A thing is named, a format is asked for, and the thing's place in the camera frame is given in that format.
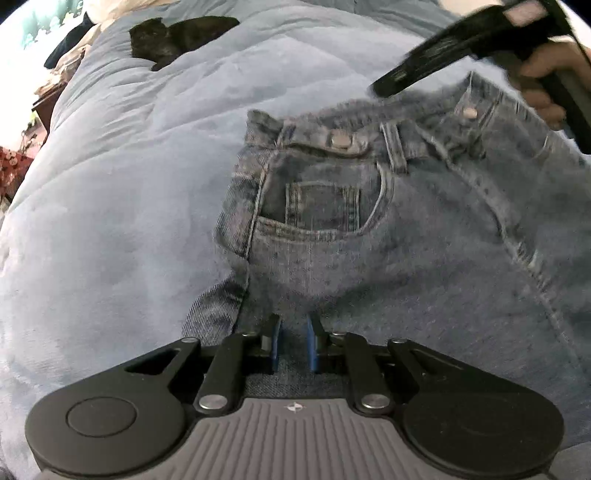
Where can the black cloth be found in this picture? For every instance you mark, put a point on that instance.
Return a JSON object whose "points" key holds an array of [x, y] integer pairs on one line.
{"points": [[69, 41]]}

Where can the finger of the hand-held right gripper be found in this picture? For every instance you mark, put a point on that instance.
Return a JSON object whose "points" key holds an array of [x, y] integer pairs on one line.
{"points": [[406, 74]]}

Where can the person's right hand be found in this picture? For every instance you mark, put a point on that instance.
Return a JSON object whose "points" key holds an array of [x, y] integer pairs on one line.
{"points": [[540, 99]]}

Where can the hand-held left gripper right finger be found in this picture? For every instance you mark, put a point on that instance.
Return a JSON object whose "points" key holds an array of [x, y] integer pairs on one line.
{"points": [[313, 346]]}

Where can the teal printed curtain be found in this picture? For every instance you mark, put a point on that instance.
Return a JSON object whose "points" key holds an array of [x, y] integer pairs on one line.
{"points": [[51, 21]]}

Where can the red patterned cloth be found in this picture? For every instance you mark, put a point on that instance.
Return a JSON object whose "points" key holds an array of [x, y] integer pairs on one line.
{"points": [[11, 175]]}

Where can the blue denim jeans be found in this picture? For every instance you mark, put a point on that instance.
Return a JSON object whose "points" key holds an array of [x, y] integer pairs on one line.
{"points": [[369, 277]]}

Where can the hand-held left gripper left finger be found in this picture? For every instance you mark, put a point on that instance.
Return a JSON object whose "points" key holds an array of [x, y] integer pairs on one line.
{"points": [[276, 344]]}

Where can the blue fleece blanket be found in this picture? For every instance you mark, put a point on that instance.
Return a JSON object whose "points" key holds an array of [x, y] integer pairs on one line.
{"points": [[115, 207]]}

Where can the black cat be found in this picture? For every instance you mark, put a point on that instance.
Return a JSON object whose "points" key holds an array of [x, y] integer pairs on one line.
{"points": [[184, 39]]}

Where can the dark wooden cabinet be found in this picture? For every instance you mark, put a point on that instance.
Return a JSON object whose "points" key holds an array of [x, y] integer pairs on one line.
{"points": [[46, 108]]}

